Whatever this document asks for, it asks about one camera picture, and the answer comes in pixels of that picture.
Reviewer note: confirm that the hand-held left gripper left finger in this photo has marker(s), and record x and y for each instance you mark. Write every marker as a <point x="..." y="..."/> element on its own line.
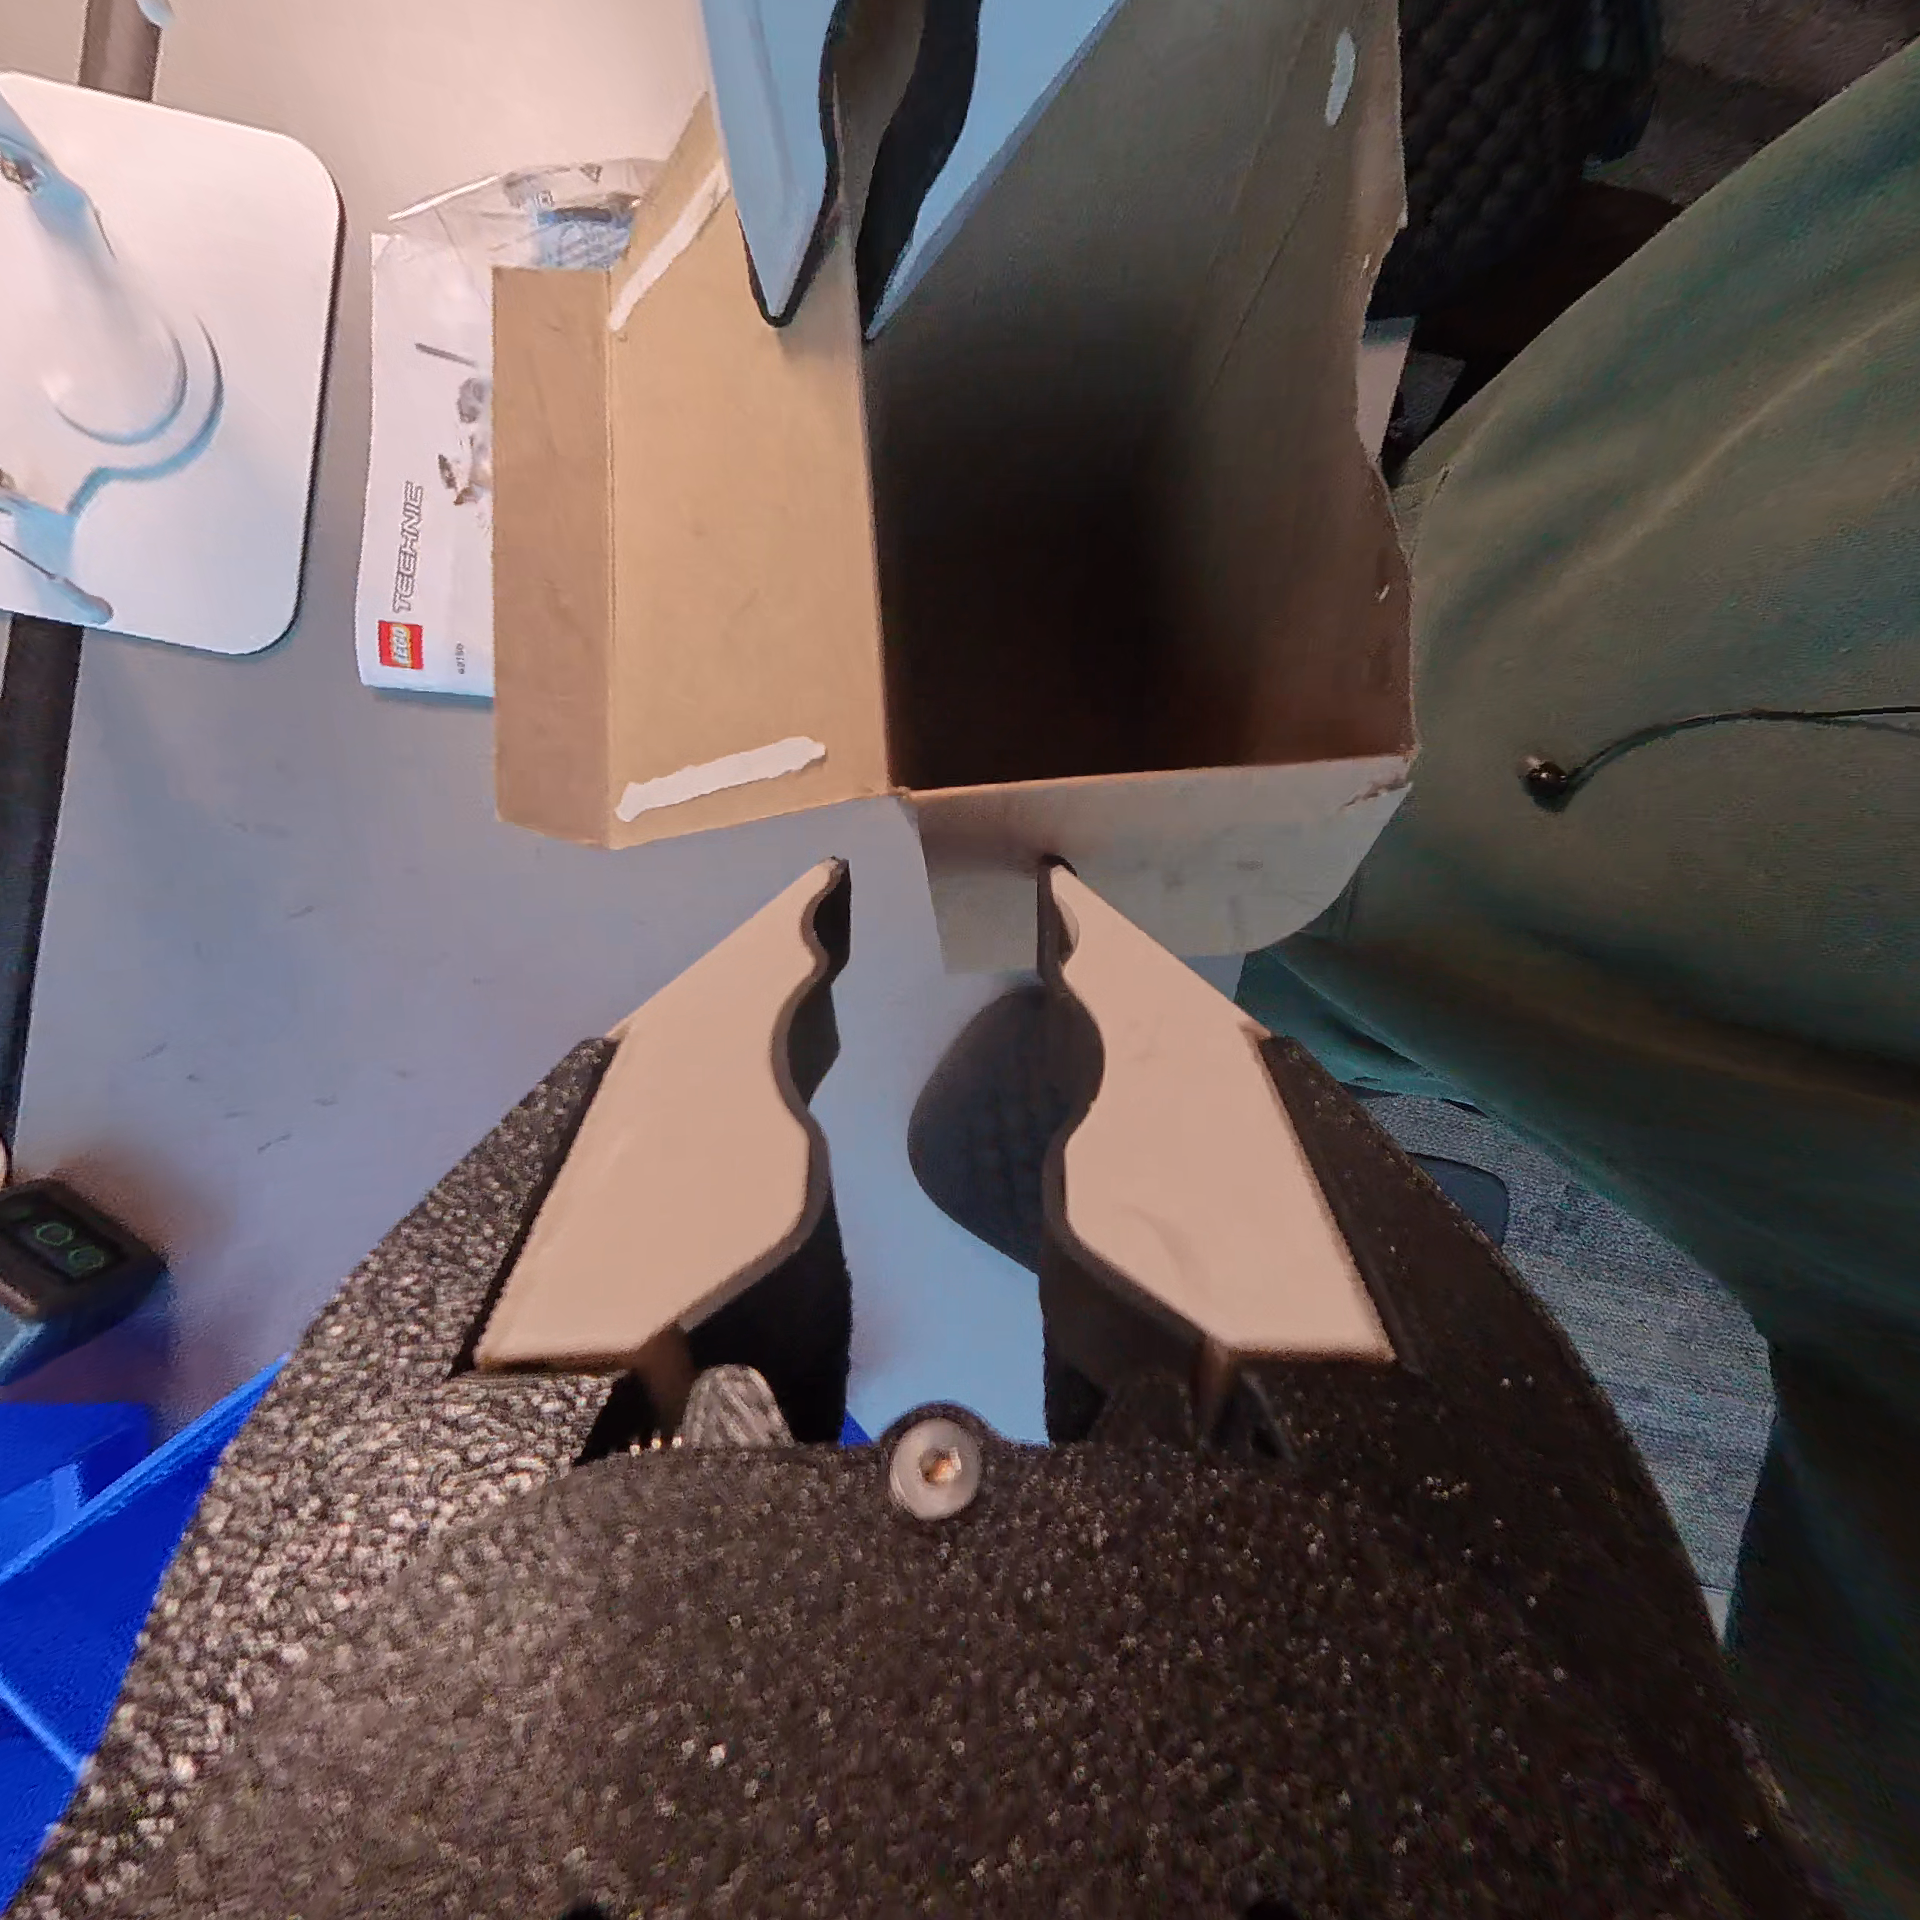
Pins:
<point x="675" y="1187"/>

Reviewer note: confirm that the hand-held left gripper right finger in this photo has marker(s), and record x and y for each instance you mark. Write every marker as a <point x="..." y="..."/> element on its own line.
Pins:
<point x="1216" y="1187"/>

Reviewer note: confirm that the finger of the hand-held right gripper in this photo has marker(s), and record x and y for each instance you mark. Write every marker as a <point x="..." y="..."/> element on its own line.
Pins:
<point x="766" y="135"/>
<point x="990" y="92"/>

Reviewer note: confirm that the large clear plastic bag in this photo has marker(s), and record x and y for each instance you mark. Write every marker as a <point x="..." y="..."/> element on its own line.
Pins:
<point x="539" y="195"/>

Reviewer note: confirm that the toy truck box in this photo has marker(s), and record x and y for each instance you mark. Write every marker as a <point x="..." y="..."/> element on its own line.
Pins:
<point x="750" y="540"/>

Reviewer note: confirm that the instruction booklet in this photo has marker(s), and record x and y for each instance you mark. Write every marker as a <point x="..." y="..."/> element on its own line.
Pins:
<point x="420" y="510"/>

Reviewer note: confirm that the blue storage bin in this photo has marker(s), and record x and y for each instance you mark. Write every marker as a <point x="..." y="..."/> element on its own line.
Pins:
<point x="92" y="1592"/>

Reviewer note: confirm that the person's torso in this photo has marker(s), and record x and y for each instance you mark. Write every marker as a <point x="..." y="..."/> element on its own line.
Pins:
<point x="1681" y="960"/>

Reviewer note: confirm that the black device green display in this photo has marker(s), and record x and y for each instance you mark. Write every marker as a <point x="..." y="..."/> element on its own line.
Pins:
<point x="66" y="1246"/>

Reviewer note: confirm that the white stand base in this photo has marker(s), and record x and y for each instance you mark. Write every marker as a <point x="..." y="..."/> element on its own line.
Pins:
<point x="181" y="361"/>

